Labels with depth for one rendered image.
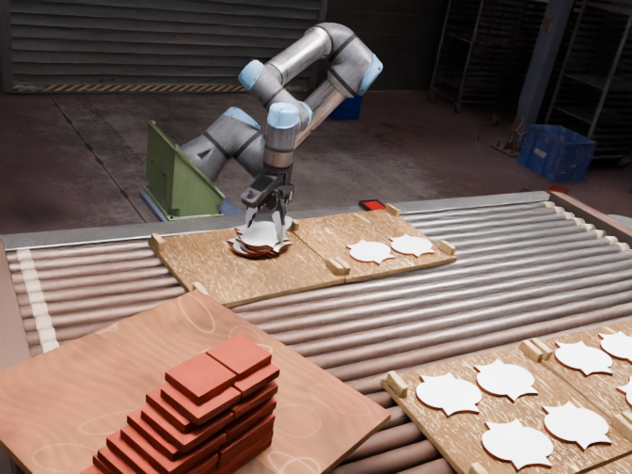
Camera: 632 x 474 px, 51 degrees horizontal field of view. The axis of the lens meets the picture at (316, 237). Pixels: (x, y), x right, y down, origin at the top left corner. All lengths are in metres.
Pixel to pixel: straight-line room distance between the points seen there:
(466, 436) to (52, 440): 0.74
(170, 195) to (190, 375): 1.19
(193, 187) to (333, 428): 1.11
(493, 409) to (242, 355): 0.65
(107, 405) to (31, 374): 0.15
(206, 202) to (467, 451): 1.15
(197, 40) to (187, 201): 4.67
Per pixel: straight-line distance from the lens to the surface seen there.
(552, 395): 1.55
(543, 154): 6.17
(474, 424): 1.39
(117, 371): 1.19
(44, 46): 6.24
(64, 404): 1.14
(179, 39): 6.57
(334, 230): 1.99
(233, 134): 2.09
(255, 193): 1.67
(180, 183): 2.02
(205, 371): 0.92
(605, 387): 1.65
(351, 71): 2.04
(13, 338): 1.44
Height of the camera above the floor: 1.79
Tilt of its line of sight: 26 degrees down
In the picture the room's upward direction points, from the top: 10 degrees clockwise
